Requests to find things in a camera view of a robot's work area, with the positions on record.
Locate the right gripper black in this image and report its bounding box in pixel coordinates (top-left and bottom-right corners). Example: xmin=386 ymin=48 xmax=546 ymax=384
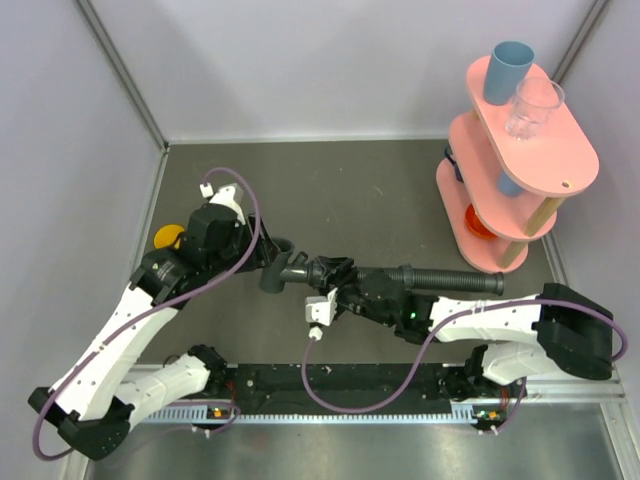
xmin=317 ymin=256 xmax=397 ymax=327

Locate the black corrugated hose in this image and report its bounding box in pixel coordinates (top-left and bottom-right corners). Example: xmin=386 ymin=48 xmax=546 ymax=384
xmin=349 ymin=265 xmax=506 ymax=296

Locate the grey plastic pipe fitting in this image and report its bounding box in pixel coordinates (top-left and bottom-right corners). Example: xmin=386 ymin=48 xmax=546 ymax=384
xmin=259 ymin=237 xmax=320 ymax=294

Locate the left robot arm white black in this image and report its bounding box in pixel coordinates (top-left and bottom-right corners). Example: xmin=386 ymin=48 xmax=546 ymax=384
xmin=28 ymin=199 xmax=276 ymax=461

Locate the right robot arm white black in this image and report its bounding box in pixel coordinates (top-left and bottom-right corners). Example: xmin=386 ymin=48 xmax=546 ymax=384
xmin=305 ymin=257 xmax=614 ymax=396

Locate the yellow plastic cup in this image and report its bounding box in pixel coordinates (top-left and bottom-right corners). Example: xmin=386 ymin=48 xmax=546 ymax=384
xmin=152 ymin=224 xmax=185 ymax=249

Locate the orange bowl bottom tier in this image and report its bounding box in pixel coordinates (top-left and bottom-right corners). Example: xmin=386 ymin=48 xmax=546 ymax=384
xmin=464 ymin=204 xmax=496 ymax=240

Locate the dark blue cup behind shelf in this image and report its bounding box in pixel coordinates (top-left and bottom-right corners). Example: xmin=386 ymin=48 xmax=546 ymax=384
xmin=444 ymin=144 xmax=464 ymax=183

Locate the blue cup middle tier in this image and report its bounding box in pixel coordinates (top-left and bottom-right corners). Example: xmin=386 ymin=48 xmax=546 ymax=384
xmin=497 ymin=171 xmax=523 ymax=197

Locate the pink three-tier shelf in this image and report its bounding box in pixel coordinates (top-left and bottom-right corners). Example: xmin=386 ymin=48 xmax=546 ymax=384
xmin=436 ymin=57 xmax=599 ymax=273

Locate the clear glass cup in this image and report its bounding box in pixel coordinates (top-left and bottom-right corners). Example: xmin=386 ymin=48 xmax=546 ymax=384
xmin=505 ymin=76 xmax=565 ymax=140

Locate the blue cup on top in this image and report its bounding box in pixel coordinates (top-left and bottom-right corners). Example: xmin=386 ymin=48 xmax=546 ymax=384
xmin=483 ymin=41 xmax=535 ymax=106

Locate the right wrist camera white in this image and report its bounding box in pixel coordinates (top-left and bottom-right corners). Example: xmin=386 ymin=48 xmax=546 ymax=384
xmin=305 ymin=288 xmax=338 ymax=341

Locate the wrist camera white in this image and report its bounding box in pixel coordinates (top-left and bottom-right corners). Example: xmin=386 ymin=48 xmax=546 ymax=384
xmin=305 ymin=288 xmax=338 ymax=341
xmin=199 ymin=182 xmax=246 ymax=224

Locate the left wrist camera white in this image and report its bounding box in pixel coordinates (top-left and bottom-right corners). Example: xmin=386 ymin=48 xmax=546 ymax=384
xmin=199 ymin=182 xmax=246 ymax=224

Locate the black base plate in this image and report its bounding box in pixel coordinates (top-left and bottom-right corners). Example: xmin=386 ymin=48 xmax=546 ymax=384
xmin=227 ymin=363 xmax=464 ymax=415

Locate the grey slotted cable duct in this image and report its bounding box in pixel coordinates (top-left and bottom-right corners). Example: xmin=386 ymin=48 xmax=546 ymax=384
xmin=144 ymin=403 xmax=487 ymax=426

